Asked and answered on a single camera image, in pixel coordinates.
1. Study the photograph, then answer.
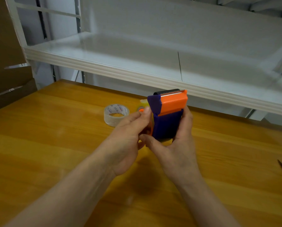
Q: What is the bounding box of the person's left hand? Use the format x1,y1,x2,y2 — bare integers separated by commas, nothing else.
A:
101,107,153,177

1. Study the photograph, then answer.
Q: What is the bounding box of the person's right hand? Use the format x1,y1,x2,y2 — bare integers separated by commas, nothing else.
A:
139,106,202,187

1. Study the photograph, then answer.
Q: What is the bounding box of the clear tape roll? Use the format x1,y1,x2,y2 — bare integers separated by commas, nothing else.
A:
104,104,130,127

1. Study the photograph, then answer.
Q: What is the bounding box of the orange and blue tape dispenser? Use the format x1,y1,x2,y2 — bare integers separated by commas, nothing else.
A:
138,89,188,141

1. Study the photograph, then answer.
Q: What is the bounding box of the yellow tape roll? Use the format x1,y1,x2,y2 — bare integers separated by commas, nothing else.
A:
139,99,174,146

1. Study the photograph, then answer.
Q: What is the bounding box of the person's left forearm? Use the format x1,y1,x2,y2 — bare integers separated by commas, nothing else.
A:
3,160,117,227

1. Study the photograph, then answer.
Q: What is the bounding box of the white metal shelf rack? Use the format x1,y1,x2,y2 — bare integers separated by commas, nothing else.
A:
3,0,282,121

